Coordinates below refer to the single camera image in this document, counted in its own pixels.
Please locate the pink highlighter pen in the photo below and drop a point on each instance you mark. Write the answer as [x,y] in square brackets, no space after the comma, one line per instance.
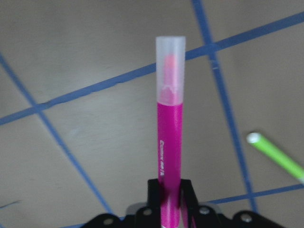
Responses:
[170,71]

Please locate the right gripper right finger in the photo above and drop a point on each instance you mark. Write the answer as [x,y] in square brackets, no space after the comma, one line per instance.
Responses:
[188,204]

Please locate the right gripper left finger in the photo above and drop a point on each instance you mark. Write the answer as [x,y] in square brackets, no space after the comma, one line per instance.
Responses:
[154,204]

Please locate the green highlighter pen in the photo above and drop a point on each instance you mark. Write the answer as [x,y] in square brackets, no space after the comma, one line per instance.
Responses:
[265,146]

